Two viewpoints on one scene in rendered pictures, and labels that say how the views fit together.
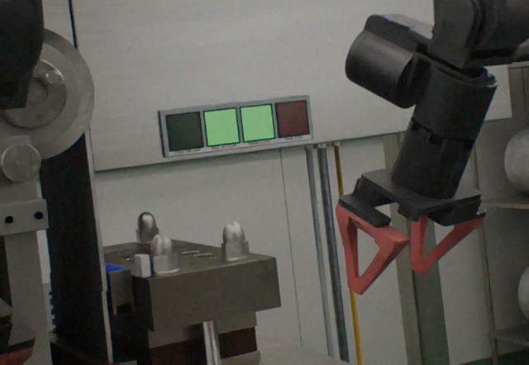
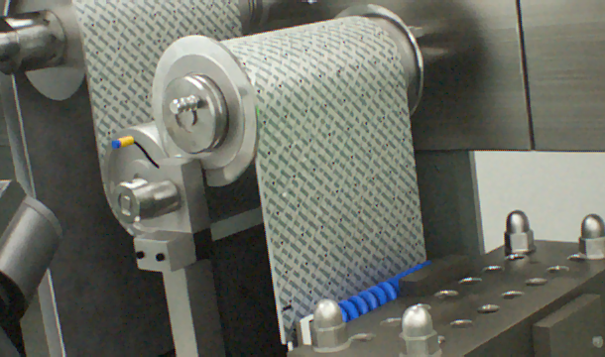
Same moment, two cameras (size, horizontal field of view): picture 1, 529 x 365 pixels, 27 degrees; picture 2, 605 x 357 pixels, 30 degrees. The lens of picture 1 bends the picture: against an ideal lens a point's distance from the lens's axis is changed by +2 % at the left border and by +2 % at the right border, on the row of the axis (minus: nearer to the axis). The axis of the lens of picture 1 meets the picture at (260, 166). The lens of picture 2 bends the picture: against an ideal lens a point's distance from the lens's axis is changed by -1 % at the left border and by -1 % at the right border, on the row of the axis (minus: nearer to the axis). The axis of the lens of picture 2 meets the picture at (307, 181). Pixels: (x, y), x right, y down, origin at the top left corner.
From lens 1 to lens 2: 1.21 m
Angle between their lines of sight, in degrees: 68
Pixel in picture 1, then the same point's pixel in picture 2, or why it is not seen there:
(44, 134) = (215, 159)
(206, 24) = not seen: outside the picture
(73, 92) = (236, 115)
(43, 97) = (198, 122)
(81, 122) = (246, 151)
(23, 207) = (150, 245)
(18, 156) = (125, 196)
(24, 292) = (180, 326)
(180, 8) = not seen: outside the picture
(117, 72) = (564, 22)
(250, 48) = not seen: outside the picture
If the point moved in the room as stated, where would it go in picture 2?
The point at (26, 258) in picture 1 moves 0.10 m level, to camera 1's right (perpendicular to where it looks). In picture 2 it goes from (178, 294) to (209, 316)
